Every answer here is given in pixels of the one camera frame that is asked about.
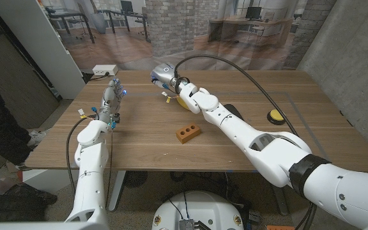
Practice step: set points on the black bag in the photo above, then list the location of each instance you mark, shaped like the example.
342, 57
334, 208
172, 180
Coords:
14, 204

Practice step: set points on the printed office backdrop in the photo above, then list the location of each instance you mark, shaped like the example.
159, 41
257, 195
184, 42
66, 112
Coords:
171, 32

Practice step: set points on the yellow banana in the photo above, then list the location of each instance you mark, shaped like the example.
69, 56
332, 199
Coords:
180, 103

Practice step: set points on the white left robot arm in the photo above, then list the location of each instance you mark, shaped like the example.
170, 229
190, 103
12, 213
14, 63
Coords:
89, 159

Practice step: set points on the orange flat object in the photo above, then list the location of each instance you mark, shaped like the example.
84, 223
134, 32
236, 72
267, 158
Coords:
280, 227

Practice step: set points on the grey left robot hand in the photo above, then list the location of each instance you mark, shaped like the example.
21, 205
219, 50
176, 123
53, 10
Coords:
109, 100

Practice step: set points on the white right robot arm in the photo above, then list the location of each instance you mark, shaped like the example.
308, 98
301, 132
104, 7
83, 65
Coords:
267, 147

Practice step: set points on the white power strip box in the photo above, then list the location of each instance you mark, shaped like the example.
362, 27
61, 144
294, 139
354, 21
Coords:
105, 69

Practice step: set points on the white cabinet panel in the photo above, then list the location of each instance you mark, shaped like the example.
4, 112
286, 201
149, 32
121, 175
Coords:
40, 48

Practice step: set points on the yellow button on black base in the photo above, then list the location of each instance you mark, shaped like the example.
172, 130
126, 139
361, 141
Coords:
276, 115

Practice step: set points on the orange brick block with holes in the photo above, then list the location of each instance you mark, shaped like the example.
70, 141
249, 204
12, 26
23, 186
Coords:
188, 132

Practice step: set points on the white robot torso edge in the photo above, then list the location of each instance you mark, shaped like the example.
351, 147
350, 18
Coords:
27, 226

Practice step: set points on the black round fan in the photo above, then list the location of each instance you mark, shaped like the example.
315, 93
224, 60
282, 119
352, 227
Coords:
135, 179

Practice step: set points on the dark wooden door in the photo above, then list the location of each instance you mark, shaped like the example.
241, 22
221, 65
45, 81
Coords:
11, 80

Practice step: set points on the white table leg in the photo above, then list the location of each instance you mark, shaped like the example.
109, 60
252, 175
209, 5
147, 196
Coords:
118, 191

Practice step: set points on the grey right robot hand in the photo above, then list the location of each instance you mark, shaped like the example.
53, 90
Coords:
165, 75

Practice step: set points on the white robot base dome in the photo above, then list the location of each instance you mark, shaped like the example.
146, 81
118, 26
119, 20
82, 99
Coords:
198, 211

